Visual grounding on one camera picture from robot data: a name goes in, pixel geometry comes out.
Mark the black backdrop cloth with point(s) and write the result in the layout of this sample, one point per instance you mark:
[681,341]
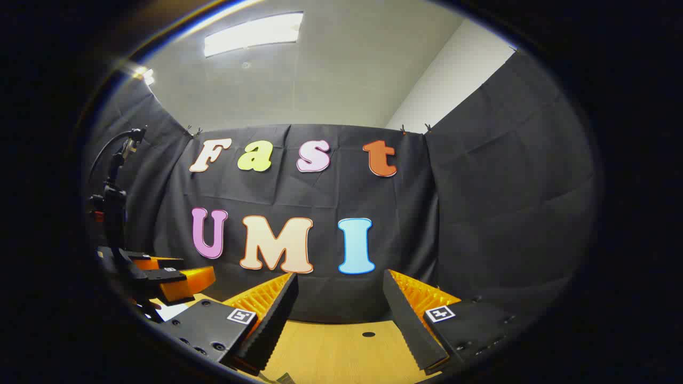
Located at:
[480,213]

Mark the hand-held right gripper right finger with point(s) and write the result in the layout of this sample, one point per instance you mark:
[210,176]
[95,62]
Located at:
[408,320]

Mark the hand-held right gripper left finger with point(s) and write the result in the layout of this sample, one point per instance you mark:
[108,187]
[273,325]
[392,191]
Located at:
[272,320]

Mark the ceiling light panel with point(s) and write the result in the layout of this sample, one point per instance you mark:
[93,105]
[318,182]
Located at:
[251,34]
[145,76]

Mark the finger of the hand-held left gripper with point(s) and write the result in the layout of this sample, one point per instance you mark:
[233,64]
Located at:
[192,282]
[160,263]

